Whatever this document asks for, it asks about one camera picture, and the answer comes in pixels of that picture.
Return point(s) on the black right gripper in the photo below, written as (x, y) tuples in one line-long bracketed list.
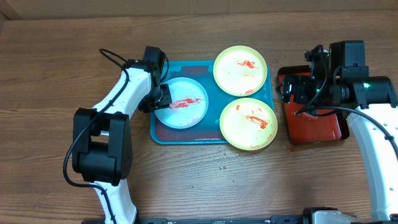
[(300, 82)]

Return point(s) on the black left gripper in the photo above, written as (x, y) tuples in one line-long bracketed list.
[(166, 101)]

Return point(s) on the light blue plate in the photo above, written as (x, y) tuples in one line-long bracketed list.
[(189, 104)]

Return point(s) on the yellow-green plate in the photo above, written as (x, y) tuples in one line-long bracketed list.
[(240, 70), (248, 124)]

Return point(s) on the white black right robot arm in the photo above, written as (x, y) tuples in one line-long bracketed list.
[(332, 97)]

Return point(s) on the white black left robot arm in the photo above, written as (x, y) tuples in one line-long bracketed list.
[(100, 156)]

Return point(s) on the black tray red inside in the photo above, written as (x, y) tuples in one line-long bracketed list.
[(317, 126)]

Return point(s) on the teal plastic tray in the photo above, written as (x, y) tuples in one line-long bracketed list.
[(207, 131)]

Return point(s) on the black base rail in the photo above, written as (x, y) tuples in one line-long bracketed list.
[(314, 215)]

